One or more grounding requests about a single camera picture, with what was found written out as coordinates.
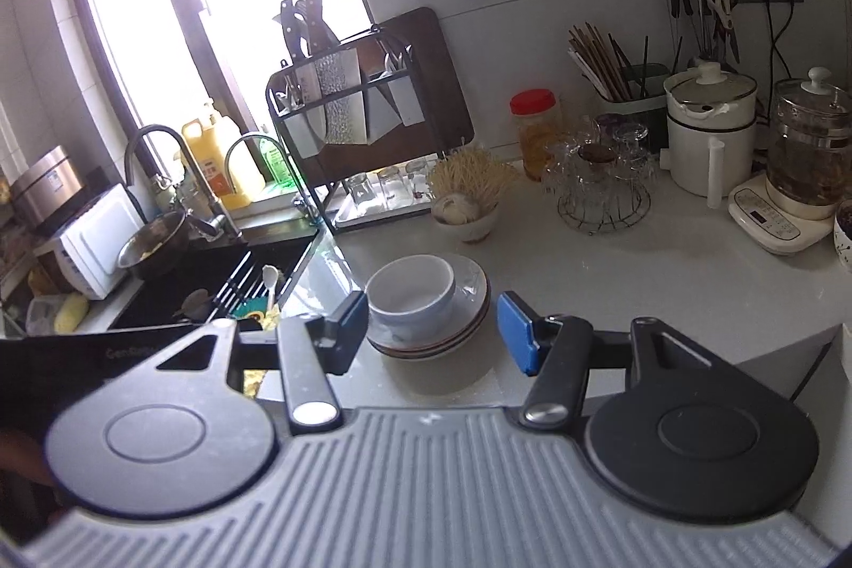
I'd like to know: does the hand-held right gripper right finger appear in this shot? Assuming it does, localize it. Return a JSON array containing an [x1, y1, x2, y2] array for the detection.
[[496, 290, 726, 432]]

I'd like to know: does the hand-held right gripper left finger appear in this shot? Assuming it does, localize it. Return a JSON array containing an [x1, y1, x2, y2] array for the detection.
[[133, 290, 370, 437]]

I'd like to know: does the white ceramic bowl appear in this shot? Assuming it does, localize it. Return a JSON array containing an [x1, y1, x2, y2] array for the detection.
[[373, 258, 450, 312]]

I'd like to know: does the clear plastic bowl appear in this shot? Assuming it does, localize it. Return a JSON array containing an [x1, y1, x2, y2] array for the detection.
[[366, 254, 457, 337]]

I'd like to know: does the bird pattern plate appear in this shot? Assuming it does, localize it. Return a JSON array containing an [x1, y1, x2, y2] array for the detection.
[[373, 315, 490, 364]]

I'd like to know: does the yellow corn cob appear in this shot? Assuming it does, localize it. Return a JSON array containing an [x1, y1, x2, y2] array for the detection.
[[53, 294, 91, 336]]

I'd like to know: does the white bowl with garlic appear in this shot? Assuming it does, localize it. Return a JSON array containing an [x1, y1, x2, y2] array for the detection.
[[432, 194, 500, 243]]

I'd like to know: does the yellow cloth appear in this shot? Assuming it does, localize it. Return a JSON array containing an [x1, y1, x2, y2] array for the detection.
[[240, 308, 281, 399]]

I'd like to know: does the black sink drain rack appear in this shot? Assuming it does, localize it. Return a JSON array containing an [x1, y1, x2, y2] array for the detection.
[[213, 249, 314, 316]]

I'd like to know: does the white microwave oven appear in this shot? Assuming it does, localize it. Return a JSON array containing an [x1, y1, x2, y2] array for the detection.
[[52, 183, 149, 301]]

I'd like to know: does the garlic bulb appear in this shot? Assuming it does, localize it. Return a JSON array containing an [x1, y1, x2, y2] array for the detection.
[[436, 194, 481, 224]]

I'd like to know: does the sink strainer plug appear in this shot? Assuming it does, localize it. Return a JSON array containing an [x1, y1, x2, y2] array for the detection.
[[171, 289, 217, 323]]

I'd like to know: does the metal bowl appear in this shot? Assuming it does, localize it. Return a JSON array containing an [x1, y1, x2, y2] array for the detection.
[[118, 210, 191, 282]]

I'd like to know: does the chrome faucet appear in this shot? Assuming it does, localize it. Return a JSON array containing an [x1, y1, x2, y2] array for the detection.
[[224, 132, 321, 223]]

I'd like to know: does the bunch of dried yellow noodles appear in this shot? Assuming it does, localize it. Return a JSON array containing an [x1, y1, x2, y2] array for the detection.
[[426, 142, 520, 210]]

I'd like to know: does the black kitchen sink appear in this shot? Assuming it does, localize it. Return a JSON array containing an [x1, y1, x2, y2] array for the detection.
[[106, 227, 321, 333]]

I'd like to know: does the metallic rice cooker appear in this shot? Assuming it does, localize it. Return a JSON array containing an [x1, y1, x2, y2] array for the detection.
[[10, 145, 86, 236]]

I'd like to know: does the green bottle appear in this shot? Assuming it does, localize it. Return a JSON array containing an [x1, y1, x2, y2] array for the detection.
[[256, 137, 294, 190]]

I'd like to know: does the red lid glass jar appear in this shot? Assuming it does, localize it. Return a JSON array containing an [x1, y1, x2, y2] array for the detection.
[[510, 89, 563, 183]]

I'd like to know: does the orange detergent bottle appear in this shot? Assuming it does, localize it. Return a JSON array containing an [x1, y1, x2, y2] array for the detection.
[[181, 98, 267, 210]]

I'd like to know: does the patterned steel cleaver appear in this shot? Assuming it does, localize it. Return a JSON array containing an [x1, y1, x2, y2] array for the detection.
[[313, 50, 367, 146]]

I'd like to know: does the dark cutting board rack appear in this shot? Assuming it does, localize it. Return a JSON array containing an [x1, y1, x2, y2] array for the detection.
[[266, 6, 475, 190]]

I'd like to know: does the dark metal faucet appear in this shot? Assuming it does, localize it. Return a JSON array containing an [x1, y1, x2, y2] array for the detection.
[[125, 124, 244, 240]]

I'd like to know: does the white electric pot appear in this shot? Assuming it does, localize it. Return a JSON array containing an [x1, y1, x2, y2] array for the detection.
[[663, 62, 760, 208]]

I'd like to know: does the white kettle base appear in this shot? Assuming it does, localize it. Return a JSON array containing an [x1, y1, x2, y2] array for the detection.
[[727, 172, 843, 256]]

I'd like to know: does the green chopstick holder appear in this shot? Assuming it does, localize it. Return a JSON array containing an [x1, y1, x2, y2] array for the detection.
[[595, 63, 672, 106]]

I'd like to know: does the bundle of chopsticks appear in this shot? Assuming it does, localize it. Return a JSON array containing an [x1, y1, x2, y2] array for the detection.
[[567, 22, 633, 103]]

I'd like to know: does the speckled ceramic bowl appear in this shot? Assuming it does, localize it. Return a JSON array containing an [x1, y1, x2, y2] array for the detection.
[[833, 205, 852, 276]]

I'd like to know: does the glass kettle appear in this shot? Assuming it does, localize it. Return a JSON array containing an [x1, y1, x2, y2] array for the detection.
[[765, 67, 852, 219]]

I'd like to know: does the wire rack of glass cups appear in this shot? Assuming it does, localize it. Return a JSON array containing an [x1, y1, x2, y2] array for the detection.
[[542, 114, 660, 236]]

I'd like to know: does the black cable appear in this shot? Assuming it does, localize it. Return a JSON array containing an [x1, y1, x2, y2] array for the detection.
[[789, 342, 836, 406]]

